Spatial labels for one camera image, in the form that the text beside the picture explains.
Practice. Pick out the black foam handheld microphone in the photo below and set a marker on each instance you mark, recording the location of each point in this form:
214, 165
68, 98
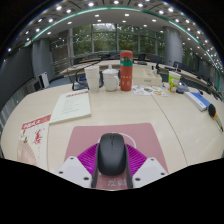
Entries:
212, 111

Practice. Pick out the ceiling lights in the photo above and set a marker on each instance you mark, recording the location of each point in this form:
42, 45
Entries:
126, 14

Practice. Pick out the black computer mouse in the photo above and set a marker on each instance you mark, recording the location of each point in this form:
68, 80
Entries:
111, 155

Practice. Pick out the white leaflet with red header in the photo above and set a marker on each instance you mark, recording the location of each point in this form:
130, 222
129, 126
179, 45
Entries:
71, 106

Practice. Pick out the red and white fan brochure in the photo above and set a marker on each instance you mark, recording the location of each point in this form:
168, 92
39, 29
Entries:
33, 140

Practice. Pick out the printed paper cup with straw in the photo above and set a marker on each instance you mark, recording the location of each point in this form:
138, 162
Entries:
174, 81

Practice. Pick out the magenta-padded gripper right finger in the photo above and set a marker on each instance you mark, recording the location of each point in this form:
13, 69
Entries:
138, 159

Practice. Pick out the pink mouse pad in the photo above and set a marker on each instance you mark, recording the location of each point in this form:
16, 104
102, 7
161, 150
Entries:
86, 136

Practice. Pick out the dark conference chairs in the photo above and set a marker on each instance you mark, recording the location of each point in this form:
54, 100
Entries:
153, 58

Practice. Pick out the colourful sticker sheet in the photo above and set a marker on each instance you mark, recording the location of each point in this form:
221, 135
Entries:
148, 90

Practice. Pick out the blue and white book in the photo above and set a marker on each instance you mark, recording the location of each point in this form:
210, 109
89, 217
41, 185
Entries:
197, 100

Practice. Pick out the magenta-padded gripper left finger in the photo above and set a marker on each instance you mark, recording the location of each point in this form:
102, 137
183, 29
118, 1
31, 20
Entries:
85, 158

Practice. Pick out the red thermos bottle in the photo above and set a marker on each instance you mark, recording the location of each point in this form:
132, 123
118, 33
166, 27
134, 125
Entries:
126, 71

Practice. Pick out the white lidded mug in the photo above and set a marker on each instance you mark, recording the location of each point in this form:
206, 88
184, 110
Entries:
110, 80

